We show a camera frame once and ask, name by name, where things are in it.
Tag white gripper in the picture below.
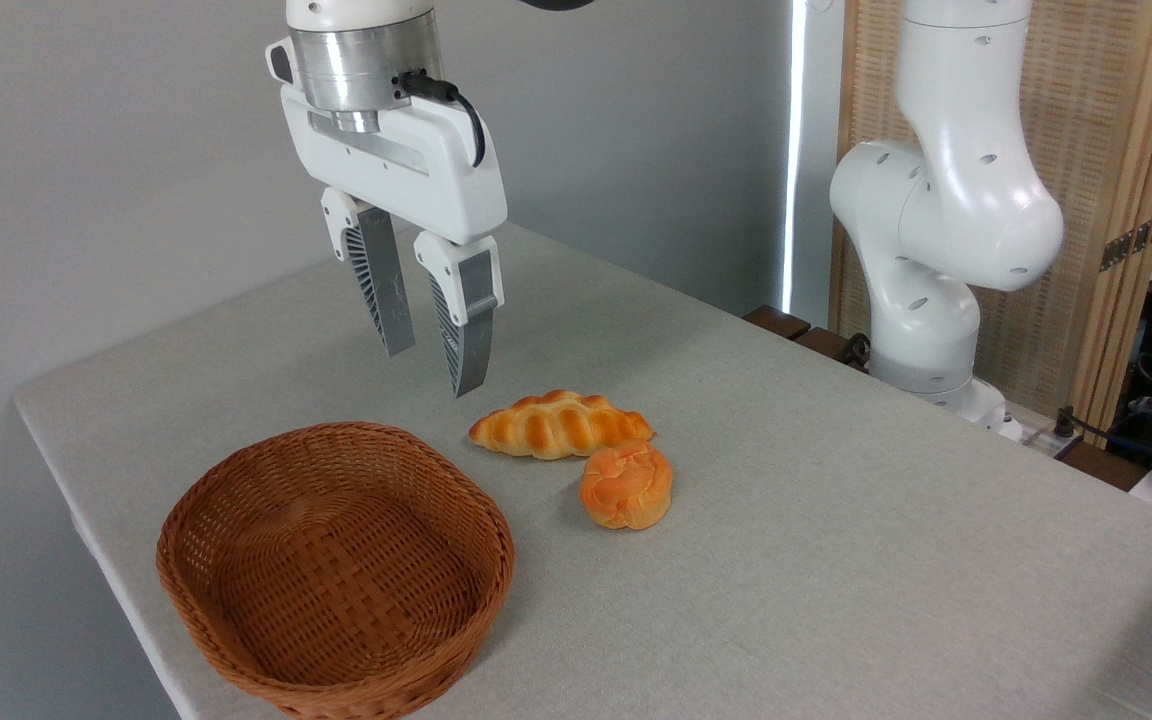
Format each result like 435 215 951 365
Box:
281 85 509 399

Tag round orange bread roll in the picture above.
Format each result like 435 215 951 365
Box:
579 440 675 531

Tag long braided bread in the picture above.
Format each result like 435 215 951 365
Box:
468 389 657 461

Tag brown wicker basket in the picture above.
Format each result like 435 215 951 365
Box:
156 421 516 720

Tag dark brown wooden block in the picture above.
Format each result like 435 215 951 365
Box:
742 305 812 341
796 327 869 373

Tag grey tablecloth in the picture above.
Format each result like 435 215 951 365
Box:
14 210 1152 720

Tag metal screen hinge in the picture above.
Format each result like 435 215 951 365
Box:
1099 210 1152 273

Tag wooden bamboo folding screen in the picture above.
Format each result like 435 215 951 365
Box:
829 0 1152 431

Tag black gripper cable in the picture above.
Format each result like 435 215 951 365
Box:
398 68 487 169

